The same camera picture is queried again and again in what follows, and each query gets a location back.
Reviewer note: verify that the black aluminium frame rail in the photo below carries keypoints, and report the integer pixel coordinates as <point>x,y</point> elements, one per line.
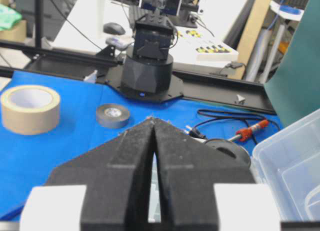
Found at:
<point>184,84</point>

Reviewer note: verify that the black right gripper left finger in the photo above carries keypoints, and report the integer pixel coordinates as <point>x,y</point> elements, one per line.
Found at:
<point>117,176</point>

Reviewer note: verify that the black round tool stand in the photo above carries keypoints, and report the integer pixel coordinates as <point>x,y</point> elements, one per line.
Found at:
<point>230,148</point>

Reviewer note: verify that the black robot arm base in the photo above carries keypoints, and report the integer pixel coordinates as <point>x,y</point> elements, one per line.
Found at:
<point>147,71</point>

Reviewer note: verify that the dark green board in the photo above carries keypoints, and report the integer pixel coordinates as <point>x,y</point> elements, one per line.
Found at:
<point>294,90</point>

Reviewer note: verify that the clear plastic storage box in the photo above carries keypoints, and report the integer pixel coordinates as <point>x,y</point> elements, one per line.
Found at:
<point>289,163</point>

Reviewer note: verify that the green plastic bag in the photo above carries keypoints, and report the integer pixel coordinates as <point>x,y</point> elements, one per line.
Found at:
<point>8,17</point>

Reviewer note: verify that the black computer mouse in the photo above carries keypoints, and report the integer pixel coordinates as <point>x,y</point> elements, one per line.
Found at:
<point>113,28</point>

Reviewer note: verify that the red handled soldering iron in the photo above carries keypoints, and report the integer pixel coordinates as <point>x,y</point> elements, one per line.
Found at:
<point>246,133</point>

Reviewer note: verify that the blue table mat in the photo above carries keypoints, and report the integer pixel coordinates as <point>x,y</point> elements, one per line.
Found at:
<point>26,161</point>

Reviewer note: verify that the grey duct tape roll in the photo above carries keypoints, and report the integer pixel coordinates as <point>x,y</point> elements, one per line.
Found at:
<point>112,116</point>

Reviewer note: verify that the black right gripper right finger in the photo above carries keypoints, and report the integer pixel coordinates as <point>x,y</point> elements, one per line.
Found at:
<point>187,171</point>

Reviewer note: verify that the black vertical pole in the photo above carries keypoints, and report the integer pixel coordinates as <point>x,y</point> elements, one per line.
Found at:
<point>39,26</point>

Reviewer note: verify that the beige masking tape roll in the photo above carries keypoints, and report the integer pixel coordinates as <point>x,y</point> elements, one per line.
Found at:
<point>30,109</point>

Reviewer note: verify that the blue filament spool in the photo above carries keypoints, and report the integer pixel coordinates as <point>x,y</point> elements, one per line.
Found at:
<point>290,10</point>

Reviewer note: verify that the white box with yellow parts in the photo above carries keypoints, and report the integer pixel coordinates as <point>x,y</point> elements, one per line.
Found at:
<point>199,45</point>

